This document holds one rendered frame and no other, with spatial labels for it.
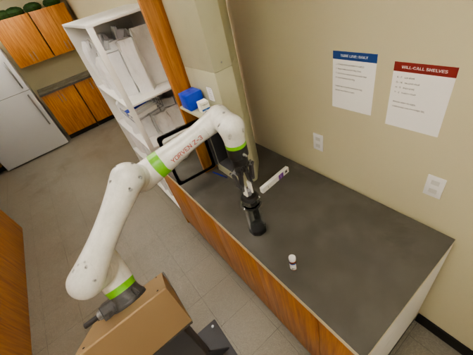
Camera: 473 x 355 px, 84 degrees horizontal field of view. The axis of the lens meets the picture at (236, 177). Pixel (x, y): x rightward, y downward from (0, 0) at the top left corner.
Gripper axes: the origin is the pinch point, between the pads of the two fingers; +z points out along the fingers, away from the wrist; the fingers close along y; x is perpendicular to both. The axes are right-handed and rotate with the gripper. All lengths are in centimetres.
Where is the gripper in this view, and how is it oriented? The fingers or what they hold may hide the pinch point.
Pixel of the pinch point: (247, 189)
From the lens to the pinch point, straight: 128.6
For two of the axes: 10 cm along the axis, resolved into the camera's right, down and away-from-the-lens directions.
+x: -6.1, -4.0, 6.8
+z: 2.1, 7.5, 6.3
